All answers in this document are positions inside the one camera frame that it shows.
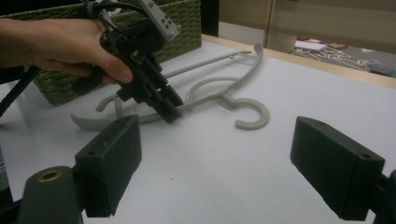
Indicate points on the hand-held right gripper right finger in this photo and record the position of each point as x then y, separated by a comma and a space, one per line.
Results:
336, 168

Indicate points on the black metal stand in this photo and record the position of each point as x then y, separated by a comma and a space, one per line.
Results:
209, 17

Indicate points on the green woven basket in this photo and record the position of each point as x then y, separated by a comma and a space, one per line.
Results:
183, 31

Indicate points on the light wooden shelf unit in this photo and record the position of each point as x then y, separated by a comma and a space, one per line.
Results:
280, 28

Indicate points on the grey plastic clothes hanger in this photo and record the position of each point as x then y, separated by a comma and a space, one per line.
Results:
252, 125

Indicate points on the white table mat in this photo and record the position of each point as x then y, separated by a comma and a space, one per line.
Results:
218, 161

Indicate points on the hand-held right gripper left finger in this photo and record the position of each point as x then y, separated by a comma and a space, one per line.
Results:
109, 161

